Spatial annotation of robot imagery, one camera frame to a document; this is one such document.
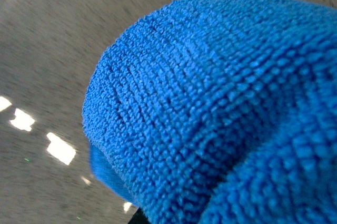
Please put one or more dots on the blue microfiber towel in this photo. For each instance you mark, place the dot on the blue microfiber towel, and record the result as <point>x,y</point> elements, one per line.
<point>220,111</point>

